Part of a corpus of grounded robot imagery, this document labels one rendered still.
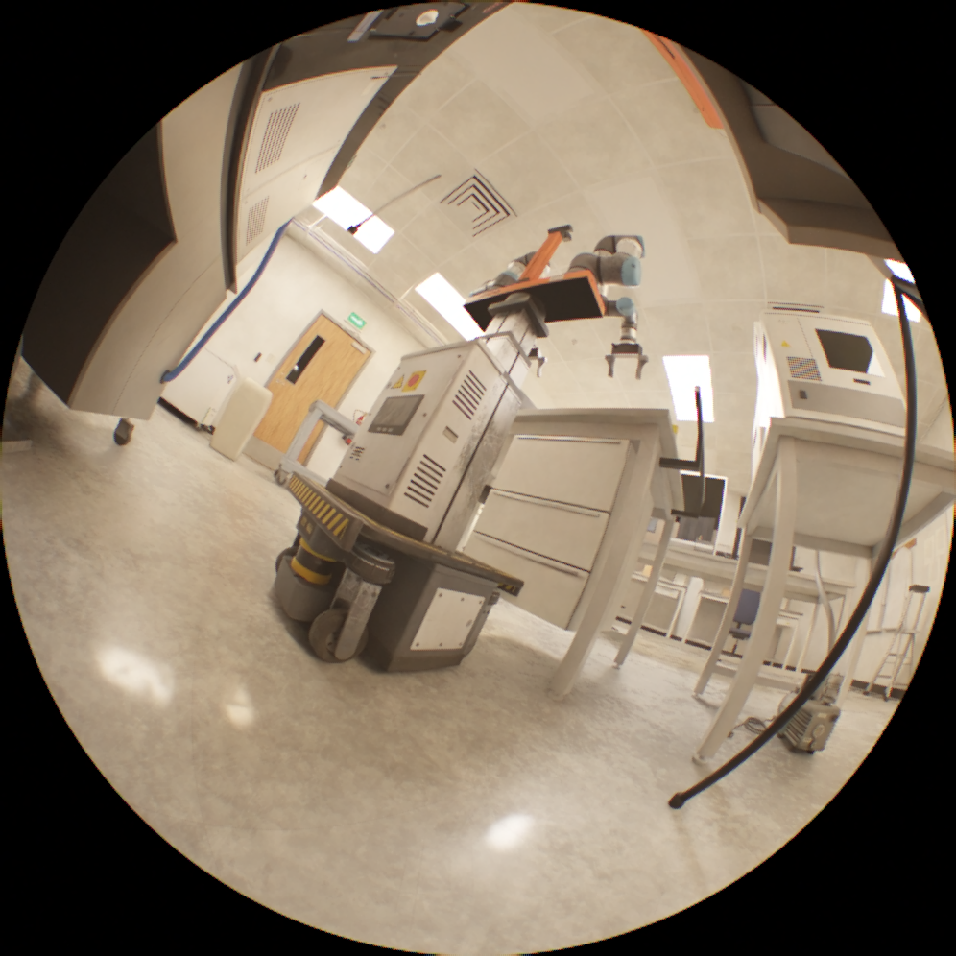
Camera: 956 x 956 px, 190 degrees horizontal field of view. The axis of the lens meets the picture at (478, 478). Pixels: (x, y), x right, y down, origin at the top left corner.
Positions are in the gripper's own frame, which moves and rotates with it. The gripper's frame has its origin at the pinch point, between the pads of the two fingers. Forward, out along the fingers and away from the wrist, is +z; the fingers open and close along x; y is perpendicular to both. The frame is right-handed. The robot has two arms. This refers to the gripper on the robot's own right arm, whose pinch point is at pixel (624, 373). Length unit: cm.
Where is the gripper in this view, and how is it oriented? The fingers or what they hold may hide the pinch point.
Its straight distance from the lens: 129.3
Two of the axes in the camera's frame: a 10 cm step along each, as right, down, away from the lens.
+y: -7.8, -0.7, -6.3
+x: 6.0, 2.3, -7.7
